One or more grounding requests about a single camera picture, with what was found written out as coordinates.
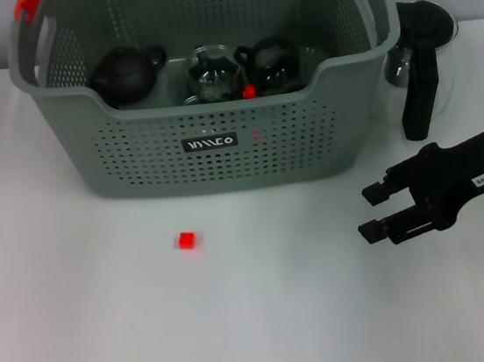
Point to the grey-green perforated storage basket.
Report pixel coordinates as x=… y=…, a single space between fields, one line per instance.
x=156 y=165

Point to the glass cup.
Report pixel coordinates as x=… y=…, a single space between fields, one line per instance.
x=192 y=101

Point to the small red building block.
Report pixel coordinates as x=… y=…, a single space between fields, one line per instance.
x=249 y=91
x=186 y=239

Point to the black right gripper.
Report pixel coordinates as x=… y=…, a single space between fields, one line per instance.
x=453 y=177

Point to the black ceramic teapot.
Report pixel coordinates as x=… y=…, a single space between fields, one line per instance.
x=123 y=76

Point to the clear glass teapot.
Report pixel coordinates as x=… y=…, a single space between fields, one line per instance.
x=213 y=72

